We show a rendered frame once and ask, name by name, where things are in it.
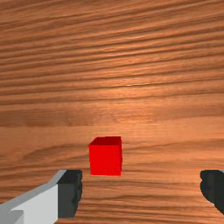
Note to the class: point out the red cube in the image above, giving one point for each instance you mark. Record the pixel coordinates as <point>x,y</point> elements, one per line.
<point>105,159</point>

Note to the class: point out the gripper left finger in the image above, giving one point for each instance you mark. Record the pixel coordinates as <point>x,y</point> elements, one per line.
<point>43,201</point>

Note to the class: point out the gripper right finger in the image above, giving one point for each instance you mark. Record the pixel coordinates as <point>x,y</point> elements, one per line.
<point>213,188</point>

